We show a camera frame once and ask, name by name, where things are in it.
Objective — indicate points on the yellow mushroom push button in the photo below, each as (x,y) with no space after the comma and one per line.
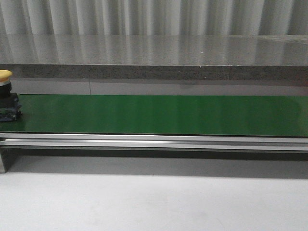
(10,107)

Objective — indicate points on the green conveyor belt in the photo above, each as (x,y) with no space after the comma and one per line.
(280,116)

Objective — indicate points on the grey granite ledge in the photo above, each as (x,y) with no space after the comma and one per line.
(272,59)

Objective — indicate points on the white pleated curtain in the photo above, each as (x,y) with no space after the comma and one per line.
(154,17)

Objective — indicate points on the aluminium conveyor frame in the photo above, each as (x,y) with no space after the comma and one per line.
(9,140)

